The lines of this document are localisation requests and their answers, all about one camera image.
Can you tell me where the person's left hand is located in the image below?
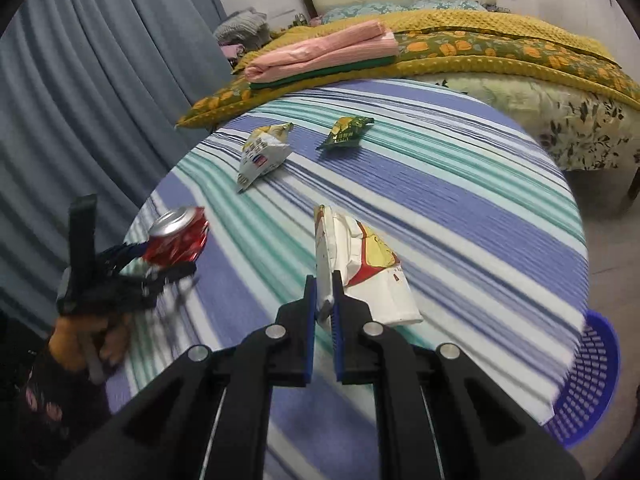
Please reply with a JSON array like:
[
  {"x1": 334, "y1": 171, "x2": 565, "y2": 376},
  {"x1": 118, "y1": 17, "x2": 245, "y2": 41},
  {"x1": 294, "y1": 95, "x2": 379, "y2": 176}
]
[{"x1": 47, "y1": 311, "x2": 132, "y2": 377}]

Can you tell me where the red soda can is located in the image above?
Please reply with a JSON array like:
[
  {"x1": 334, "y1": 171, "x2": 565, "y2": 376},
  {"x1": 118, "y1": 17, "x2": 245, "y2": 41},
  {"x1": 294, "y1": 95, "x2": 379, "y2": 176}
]
[{"x1": 142, "y1": 205, "x2": 210, "y2": 267}]

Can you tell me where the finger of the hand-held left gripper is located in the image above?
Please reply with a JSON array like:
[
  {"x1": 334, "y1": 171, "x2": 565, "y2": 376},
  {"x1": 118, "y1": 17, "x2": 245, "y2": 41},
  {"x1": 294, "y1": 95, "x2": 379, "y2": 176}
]
[
  {"x1": 97, "y1": 242, "x2": 151, "y2": 272},
  {"x1": 142, "y1": 262, "x2": 199, "y2": 288}
]

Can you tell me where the bed with floral sheet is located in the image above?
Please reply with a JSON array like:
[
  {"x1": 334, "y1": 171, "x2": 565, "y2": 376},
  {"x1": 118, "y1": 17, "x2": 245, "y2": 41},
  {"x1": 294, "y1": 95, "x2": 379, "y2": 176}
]
[{"x1": 298, "y1": 0, "x2": 640, "y2": 213}]

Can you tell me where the green floral quilt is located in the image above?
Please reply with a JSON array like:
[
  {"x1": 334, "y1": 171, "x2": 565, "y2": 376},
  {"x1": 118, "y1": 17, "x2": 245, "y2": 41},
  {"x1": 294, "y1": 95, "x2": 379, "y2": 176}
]
[{"x1": 176, "y1": 30, "x2": 640, "y2": 132}]

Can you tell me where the crushed paper cup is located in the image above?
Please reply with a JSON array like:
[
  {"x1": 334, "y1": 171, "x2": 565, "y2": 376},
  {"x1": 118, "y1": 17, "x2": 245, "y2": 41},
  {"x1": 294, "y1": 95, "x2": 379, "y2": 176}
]
[{"x1": 313, "y1": 204, "x2": 424, "y2": 329}]

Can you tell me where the grey clothes pile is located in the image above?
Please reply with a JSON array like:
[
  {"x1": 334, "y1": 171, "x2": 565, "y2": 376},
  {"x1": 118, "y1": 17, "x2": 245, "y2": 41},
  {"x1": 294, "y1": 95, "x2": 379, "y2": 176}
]
[{"x1": 213, "y1": 7, "x2": 271, "y2": 49}]

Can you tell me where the teal patterned pillow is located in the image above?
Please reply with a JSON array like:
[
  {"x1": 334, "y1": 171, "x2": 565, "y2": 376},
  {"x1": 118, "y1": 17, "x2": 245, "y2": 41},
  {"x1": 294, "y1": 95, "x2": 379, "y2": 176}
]
[{"x1": 320, "y1": 0, "x2": 489, "y2": 26}]

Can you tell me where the grey-blue curtain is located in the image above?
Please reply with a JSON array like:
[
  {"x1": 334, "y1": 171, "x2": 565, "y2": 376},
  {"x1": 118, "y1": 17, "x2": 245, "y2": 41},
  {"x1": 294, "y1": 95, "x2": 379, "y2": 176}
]
[{"x1": 0, "y1": 0, "x2": 237, "y2": 333}]

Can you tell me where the yellow dotted blanket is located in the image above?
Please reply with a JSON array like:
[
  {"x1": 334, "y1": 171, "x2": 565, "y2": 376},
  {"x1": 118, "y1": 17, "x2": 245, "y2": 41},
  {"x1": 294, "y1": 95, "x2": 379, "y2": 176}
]
[{"x1": 235, "y1": 8, "x2": 640, "y2": 107}]

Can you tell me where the white and yellow snack packet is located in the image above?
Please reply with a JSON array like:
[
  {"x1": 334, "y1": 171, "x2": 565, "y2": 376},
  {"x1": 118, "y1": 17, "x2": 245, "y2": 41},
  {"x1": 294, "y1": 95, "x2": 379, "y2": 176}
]
[{"x1": 235, "y1": 122, "x2": 295, "y2": 195}]

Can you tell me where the green snack packet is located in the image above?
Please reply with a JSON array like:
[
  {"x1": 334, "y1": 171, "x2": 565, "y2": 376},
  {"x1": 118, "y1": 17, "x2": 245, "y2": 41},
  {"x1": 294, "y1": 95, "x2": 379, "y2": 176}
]
[{"x1": 315, "y1": 115, "x2": 375, "y2": 151}]

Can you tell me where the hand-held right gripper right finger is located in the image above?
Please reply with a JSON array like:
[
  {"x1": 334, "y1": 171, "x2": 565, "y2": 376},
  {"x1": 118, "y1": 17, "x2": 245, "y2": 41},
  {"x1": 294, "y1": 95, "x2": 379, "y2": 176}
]
[{"x1": 330, "y1": 270, "x2": 586, "y2": 480}]

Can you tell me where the person's left forearm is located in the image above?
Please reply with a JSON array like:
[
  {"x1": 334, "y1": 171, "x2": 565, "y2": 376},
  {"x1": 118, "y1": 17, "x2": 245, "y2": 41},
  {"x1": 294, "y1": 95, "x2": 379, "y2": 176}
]
[{"x1": 20, "y1": 345, "x2": 113, "y2": 466}]

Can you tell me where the green folded cloth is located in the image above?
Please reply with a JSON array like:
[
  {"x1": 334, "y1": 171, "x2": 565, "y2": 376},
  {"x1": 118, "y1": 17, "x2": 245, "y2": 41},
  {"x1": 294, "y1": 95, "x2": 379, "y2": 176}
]
[{"x1": 249, "y1": 54, "x2": 396, "y2": 91}]

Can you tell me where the pink folded cloth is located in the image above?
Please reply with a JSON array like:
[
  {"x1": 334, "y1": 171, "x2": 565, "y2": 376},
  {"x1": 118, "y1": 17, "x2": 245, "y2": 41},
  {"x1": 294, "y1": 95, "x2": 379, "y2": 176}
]
[{"x1": 244, "y1": 19, "x2": 400, "y2": 84}]

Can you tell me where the blue striped tablecloth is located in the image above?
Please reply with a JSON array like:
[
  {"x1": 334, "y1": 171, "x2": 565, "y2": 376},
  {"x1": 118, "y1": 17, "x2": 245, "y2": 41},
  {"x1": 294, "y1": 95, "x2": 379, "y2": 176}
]
[{"x1": 105, "y1": 79, "x2": 589, "y2": 480}]

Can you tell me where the blue plastic basket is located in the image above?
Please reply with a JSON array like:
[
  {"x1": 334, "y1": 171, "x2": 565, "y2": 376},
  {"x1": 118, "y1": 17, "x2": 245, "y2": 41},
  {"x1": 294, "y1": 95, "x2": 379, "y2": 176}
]
[{"x1": 542, "y1": 310, "x2": 621, "y2": 450}]

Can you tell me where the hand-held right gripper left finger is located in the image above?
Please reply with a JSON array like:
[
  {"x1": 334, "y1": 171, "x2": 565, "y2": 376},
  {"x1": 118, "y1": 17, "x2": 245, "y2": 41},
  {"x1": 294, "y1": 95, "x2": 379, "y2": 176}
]
[{"x1": 57, "y1": 275, "x2": 319, "y2": 480}]

